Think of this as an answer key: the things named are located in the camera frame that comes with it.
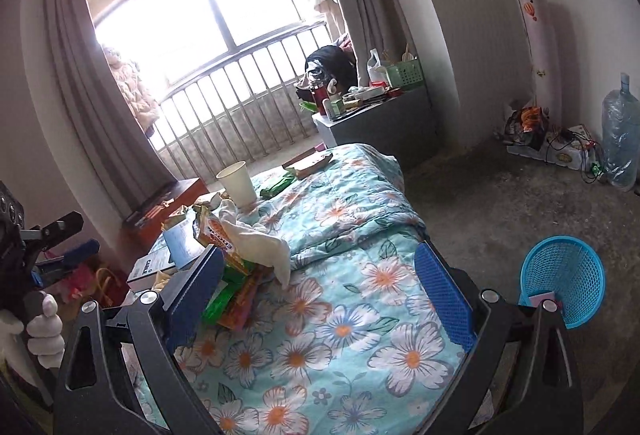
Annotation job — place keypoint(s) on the green foil wrapper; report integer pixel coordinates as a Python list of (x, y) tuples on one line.
[(225, 300)]

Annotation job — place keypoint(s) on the large clear water jug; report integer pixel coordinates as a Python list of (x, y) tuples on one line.
[(620, 135)]

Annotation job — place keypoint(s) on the small white bottle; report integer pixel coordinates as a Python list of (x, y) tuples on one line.
[(327, 107)]

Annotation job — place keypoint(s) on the floral light blue blanket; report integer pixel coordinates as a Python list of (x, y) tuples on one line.
[(325, 315)]

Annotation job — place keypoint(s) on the grey cabinet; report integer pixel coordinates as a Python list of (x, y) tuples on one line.
[(380, 130)]

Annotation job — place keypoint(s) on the red thermos bottle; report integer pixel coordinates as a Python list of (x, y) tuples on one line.
[(318, 97)]

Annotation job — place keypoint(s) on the brown green-edged snack pack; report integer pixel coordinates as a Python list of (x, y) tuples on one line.
[(307, 161)]

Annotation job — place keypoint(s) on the black snack bag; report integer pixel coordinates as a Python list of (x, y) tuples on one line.
[(525, 125)]

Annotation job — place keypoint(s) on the green plastic storage basket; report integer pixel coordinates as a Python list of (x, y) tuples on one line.
[(405, 75)]

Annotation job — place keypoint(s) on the golden crumpled snack packet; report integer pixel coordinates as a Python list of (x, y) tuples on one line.
[(212, 201)]

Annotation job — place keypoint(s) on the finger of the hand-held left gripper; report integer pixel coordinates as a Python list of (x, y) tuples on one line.
[(75, 255), (60, 224)]

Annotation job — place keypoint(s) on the window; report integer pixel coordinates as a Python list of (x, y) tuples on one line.
[(200, 5)]

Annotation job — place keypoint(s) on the person's left hand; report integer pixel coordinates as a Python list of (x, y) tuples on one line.
[(45, 330)]

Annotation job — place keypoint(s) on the blue plastic waste basket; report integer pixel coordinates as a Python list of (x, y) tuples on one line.
[(565, 265)]

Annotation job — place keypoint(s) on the small green box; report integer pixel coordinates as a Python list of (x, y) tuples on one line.
[(336, 107)]

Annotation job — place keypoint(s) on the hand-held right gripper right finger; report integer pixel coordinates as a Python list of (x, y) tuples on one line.
[(445, 295)]

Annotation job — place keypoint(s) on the red cloth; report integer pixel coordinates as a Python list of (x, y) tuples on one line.
[(346, 47)]

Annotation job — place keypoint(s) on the pink snack packet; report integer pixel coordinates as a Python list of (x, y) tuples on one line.
[(246, 307)]

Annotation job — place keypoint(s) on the brown biscuit pack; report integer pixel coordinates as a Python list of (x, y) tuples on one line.
[(181, 214)]

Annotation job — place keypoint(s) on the metal window railing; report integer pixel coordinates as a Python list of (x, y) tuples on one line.
[(225, 105)]

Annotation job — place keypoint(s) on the white paper cup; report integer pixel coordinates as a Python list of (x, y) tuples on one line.
[(239, 185)]

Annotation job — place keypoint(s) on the red bag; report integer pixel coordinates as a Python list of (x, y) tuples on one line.
[(100, 285)]

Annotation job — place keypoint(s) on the small green snack packet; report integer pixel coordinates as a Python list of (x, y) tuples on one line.
[(276, 186)]

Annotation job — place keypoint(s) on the white cloth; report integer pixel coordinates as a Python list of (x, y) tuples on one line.
[(255, 245)]

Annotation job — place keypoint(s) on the patterned wallpaper roll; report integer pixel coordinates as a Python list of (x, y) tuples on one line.
[(537, 55)]

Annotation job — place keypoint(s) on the pink fluffy hanging garment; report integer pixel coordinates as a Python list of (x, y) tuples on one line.
[(132, 90)]

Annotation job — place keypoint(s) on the brown wooden box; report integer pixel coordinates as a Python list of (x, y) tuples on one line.
[(175, 195)]

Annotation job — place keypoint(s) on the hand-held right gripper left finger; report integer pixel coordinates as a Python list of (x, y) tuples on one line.
[(200, 285)]

